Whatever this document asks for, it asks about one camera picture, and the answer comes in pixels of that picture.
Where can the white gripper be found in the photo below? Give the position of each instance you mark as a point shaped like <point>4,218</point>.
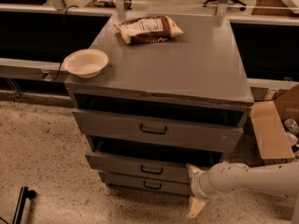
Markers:
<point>198,184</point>

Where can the grey drawer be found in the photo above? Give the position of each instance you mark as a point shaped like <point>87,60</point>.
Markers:
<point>148,160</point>
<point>166,132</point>
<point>137,182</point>

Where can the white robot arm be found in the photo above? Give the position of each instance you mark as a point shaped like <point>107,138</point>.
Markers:
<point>277,179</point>

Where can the grey top drawer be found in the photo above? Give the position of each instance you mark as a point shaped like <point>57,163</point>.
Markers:
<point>166,132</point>

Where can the grey bottom drawer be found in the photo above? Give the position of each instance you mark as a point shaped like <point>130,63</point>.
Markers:
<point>137,182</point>

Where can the grey drawer cabinet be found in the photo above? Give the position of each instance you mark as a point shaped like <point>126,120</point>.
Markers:
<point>195,77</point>

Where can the cardboard box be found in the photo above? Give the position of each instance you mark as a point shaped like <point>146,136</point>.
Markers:
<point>267,120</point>

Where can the white bowl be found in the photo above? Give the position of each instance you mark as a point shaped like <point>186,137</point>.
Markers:
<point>85,63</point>

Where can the brown chip bag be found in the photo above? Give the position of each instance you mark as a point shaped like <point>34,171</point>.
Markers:
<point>152,29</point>

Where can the black bar on floor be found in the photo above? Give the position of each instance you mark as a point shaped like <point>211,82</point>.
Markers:
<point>25,194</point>

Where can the office chair base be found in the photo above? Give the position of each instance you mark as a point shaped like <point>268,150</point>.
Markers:
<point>241,5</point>

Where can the wooden cabinet background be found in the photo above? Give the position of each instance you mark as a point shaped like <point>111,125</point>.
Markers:
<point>272,8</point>

